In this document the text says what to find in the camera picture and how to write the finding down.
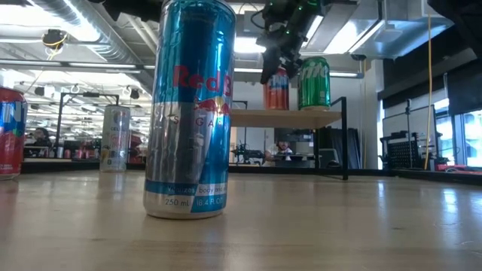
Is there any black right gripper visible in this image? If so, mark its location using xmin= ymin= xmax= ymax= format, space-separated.
xmin=255 ymin=0 xmax=325 ymax=84

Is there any orange red Fanta can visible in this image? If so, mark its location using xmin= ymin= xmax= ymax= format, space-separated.
xmin=0 ymin=86 xmax=29 ymax=181
xmin=263 ymin=66 xmax=290 ymax=111

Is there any green Sprite can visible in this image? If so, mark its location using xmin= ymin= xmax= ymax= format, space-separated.
xmin=297 ymin=56 xmax=331 ymax=111

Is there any person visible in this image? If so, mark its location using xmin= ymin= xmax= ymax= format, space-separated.
xmin=263 ymin=139 xmax=294 ymax=166
xmin=24 ymin=126 xmax=53 ymax=148

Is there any blue silver Red Bull can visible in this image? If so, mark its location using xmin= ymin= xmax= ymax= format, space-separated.
xmin=142 ymin=0 xmax=237 ymax=221

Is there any thin black stand pole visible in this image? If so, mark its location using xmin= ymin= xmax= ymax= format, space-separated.
xmin=404 ymin=98 xmax=413 ymax=169

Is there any black perforated rack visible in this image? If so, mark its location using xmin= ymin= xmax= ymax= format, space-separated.
xmin=380 ymin=131 xmax=423 ymax=170

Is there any clear plastic cup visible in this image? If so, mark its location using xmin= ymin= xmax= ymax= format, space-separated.
xmin=99 ymin=105 xmax=132 ymax=173

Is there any black ceiling-mounted device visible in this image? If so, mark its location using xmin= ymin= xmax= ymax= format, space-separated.
xmin=41 ymin=29 xmax=68 ymax=50

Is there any wooden shelf with black frame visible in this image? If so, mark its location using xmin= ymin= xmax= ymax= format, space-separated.
xmin=228 ymin=96 xmax=349 ymax=181

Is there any yellow hanging cable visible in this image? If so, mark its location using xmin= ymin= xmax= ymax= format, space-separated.
xmin=424 ymin=14 xmax=433 ymax=170

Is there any black background rig frame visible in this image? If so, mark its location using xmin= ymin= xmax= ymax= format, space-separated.
xmin=56 ymin=92 xmax=121 ymax=159

